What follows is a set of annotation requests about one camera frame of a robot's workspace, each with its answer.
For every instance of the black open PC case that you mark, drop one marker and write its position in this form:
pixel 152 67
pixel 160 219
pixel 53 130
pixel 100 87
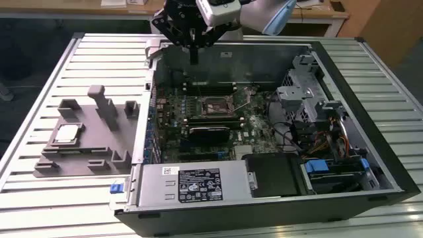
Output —
pixel 231 220

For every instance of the grey plastic parts rack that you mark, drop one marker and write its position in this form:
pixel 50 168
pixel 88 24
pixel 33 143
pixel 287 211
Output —
pixel 92 143

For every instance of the small white box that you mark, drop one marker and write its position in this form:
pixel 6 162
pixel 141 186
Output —
pixel 136 1

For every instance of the wooden cabinet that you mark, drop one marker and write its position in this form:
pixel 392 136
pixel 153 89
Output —
pixel 389 29

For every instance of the black graphics card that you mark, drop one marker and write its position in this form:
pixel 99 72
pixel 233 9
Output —
pixel 209 136

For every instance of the blue disk carrier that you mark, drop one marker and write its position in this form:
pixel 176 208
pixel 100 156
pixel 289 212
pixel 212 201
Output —
pixel 315 167

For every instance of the blue plastic case latch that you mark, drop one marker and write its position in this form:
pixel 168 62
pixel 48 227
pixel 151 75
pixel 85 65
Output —
pixel 116 187

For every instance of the wooden desk white legs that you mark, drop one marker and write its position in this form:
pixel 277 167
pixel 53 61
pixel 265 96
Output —
pixel 83 11

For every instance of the silver power supply black label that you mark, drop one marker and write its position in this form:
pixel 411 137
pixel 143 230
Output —
pixel 152 188

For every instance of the CPU socket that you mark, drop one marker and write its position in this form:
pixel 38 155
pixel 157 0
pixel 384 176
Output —
pixel 216 106

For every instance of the silver CPU green board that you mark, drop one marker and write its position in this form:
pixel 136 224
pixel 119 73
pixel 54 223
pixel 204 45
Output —
pixel 67 134

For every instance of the metal drive cage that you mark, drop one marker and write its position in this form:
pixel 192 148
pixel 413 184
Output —
pixel 293 99

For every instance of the silver chipset heatsink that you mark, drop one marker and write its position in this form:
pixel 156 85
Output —
pixel 243 151

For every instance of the green motherboard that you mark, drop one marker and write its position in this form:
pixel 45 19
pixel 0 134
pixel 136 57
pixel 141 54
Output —
pixel 260 124

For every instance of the blue plastic tab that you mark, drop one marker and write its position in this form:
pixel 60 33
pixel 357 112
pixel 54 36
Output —
pixel 364 164

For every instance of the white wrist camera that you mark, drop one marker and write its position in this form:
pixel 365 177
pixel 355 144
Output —
pixel 219 13

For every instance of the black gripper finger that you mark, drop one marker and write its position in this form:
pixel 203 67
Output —
pixel 167 27
pixel 215 33

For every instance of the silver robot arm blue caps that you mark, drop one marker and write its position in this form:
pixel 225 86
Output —
pixel 251 22

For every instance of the black plastic shroud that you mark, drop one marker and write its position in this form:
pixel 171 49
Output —
pixel 273 173

